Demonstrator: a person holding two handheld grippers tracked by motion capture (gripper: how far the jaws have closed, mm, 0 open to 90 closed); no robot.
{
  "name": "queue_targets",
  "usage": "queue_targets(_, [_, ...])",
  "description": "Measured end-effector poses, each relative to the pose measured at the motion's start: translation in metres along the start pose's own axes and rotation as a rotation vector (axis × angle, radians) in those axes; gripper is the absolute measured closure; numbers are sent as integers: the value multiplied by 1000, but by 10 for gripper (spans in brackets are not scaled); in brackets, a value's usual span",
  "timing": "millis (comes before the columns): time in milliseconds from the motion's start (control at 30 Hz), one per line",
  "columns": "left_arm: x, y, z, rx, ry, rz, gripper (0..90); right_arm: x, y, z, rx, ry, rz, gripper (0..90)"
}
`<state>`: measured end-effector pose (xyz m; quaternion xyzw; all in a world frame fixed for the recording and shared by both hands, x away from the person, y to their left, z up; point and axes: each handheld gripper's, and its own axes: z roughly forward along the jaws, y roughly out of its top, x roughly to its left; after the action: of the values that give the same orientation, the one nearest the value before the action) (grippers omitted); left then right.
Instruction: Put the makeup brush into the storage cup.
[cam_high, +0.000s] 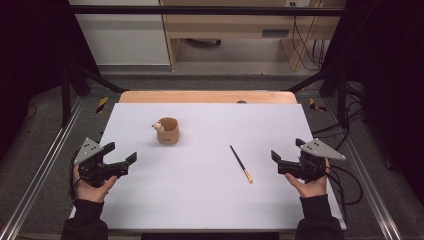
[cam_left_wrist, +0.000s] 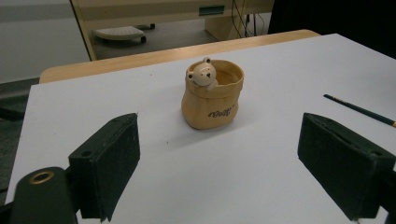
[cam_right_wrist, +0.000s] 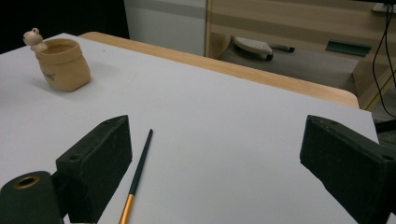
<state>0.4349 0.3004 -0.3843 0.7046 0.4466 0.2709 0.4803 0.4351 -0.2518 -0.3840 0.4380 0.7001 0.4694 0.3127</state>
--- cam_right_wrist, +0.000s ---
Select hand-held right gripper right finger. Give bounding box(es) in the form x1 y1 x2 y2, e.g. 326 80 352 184
299 114 396 224

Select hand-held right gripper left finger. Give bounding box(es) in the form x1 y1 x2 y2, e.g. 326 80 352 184
55 115 134 224

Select dark pen with gold end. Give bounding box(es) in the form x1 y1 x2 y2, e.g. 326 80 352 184
118 128 154 224

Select tan pen holder with bear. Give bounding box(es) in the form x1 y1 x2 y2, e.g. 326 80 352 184
22 27 92 92

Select white table board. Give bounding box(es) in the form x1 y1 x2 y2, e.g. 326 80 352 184
0 32 396 224

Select wooden table edge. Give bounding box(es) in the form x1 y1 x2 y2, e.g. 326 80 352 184
78 31 361 109

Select black curtain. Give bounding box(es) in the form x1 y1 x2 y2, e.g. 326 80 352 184
0 0 130 55

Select white cabinet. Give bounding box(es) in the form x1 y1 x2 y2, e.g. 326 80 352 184
123 0 208 57

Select grey chair base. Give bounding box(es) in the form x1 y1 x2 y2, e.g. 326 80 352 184
232 35 296 62

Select light wooden desk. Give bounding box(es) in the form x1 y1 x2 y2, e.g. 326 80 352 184
205 0 396 111

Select black cables at desk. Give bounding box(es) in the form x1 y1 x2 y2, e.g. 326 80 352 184
372 3 396 119

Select green desk handle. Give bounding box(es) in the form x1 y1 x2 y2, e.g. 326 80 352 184
325 39 373 58

